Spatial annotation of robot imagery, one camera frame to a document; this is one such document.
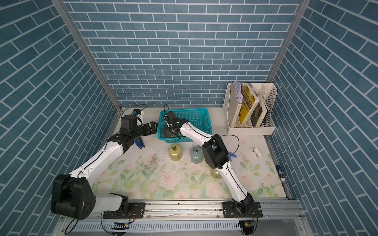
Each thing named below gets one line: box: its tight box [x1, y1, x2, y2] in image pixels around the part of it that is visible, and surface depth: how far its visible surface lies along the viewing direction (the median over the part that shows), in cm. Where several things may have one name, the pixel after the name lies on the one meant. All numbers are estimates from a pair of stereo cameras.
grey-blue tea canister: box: [190, 146, 204, 164], surface depth 88 cm
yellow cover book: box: [238, 83, 260, 126], surface depth 98 cm
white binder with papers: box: [227, 81, 244, 128], surface depth 91 cm
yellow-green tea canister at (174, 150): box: [167, 143, 182, 162], surface depth 89 cm
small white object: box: [252, 147, 262, 159], surface depth 95 cm
